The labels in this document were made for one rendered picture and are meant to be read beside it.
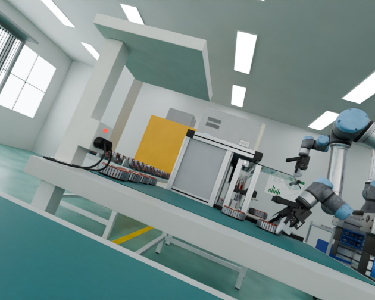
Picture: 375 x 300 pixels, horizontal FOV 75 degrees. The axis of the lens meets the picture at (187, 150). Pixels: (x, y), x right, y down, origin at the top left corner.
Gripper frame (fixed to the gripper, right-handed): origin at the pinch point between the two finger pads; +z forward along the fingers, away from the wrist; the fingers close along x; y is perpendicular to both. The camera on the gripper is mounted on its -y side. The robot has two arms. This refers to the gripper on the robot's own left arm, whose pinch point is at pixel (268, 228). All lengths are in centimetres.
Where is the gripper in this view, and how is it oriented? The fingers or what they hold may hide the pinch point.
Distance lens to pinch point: 121.1
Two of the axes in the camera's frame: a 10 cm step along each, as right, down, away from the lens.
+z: -7.7, 6.3, -1.2
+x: -0.7, 1.1, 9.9
